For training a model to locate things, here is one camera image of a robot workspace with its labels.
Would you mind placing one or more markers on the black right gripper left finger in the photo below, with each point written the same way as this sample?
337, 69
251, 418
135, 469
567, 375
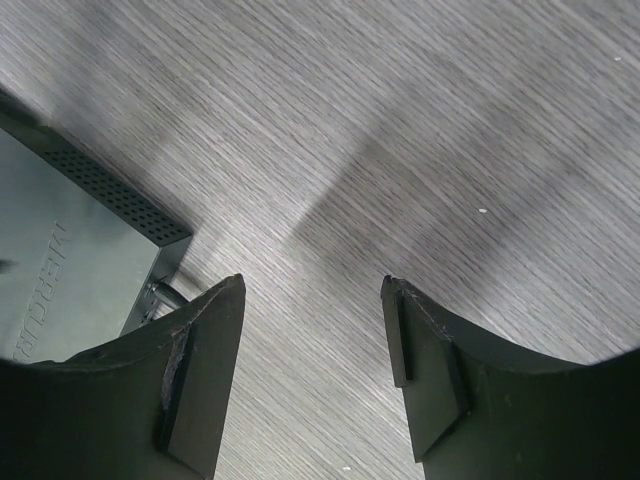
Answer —
149, 405

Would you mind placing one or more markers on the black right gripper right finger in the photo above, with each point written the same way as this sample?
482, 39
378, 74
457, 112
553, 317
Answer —
479, 406

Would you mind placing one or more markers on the black network switch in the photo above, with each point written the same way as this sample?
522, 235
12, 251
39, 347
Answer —
82, 253

